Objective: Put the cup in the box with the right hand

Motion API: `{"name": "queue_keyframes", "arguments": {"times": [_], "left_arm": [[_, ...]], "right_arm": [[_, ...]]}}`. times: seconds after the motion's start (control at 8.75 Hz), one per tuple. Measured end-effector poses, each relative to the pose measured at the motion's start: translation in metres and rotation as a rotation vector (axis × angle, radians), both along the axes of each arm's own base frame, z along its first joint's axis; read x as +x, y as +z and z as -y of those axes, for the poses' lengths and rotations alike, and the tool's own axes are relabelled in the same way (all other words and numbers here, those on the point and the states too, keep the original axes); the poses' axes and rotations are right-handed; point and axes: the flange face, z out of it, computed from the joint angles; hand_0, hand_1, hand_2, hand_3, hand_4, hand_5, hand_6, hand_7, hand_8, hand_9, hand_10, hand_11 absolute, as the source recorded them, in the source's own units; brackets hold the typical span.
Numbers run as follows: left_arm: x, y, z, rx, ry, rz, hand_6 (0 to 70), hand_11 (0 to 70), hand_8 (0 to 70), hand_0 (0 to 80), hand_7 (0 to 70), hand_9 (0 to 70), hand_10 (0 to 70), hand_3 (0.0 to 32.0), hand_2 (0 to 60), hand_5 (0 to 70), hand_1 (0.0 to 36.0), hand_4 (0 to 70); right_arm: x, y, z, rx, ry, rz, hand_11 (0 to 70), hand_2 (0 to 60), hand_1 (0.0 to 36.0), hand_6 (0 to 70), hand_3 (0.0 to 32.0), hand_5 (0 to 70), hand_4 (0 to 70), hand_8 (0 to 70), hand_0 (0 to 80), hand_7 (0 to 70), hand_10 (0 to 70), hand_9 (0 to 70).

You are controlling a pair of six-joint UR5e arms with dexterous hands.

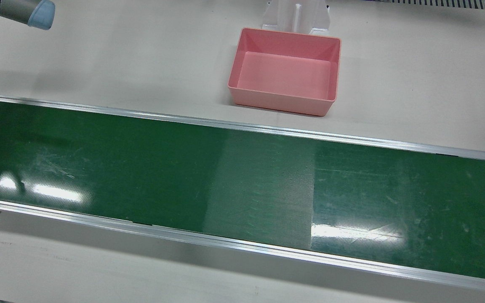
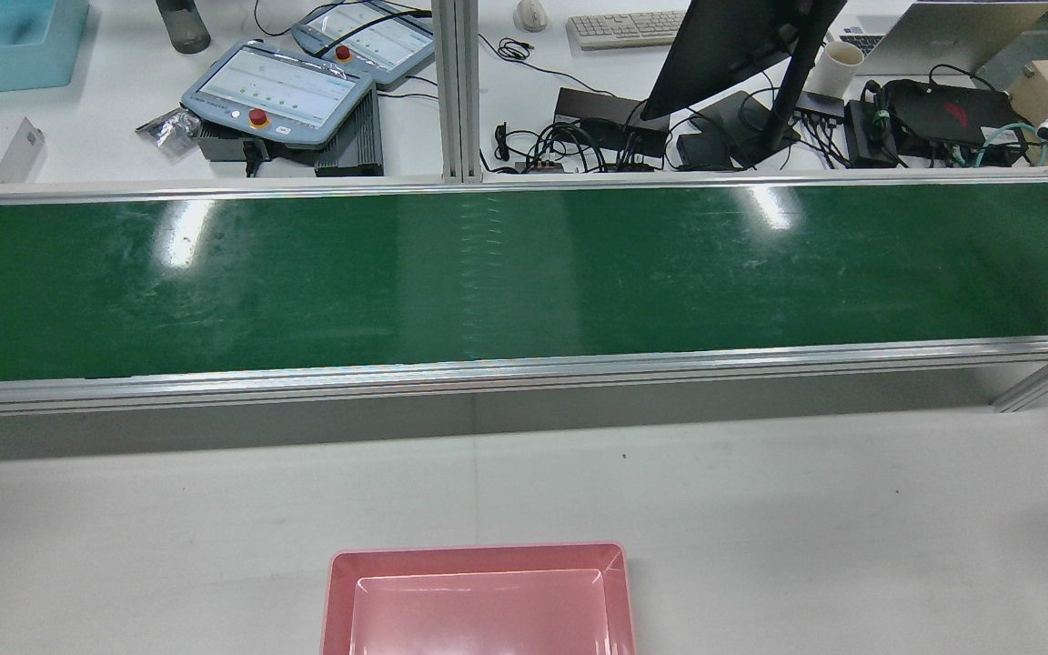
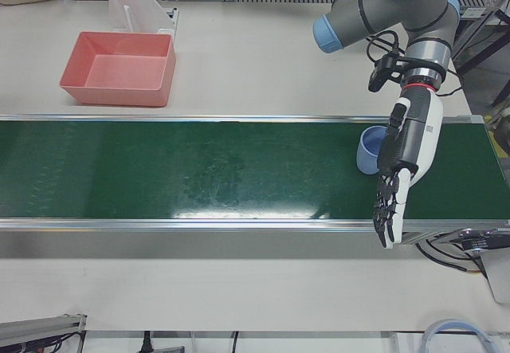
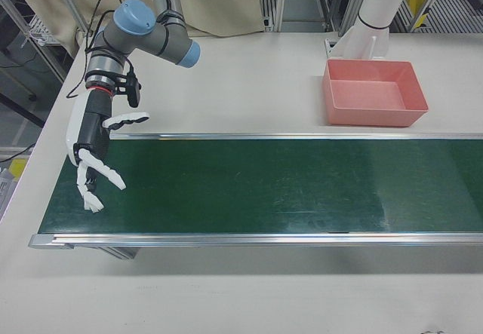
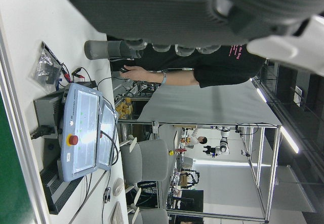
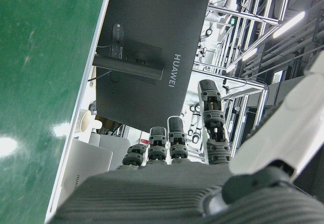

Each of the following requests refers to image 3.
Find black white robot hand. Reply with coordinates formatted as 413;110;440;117
372;88;445;250

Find blue plastic cup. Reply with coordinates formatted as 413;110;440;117
355;126;387;175

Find pink plastic box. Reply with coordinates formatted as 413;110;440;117
59;31;177;108

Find black conveyor motor unit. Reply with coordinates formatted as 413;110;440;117
457;228;510;253

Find white metal plate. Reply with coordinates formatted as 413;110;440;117
480;249;510;304

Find green conveyor belt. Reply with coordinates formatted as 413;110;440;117
0;113;510;246

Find aluminium extrusion bar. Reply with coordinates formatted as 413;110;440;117
0;312;88;353

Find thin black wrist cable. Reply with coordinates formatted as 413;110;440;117
437;65;465;97

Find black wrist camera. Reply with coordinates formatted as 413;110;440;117
367;52;404;93

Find black camera cable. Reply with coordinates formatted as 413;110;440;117
365;30;402;64

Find black conveyor motor cables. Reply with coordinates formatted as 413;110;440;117
416;239;485;277

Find light blue hose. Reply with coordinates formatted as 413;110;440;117
422;319;499;353

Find white column base mount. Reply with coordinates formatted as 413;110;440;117
108;0;179;36

